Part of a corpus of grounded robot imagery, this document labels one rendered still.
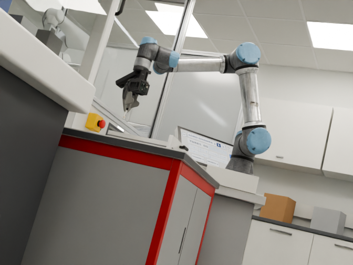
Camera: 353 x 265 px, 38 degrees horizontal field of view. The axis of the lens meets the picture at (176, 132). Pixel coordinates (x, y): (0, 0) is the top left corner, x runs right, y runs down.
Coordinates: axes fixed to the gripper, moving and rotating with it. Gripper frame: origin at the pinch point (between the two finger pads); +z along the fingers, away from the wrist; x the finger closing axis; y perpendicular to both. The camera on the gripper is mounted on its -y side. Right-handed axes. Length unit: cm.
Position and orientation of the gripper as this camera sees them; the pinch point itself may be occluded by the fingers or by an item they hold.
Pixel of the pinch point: (125, 109)
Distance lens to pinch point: 235.8
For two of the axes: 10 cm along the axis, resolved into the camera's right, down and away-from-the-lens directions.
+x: 5.3, 3.2, 7.8
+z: -2.6, 9.4, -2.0
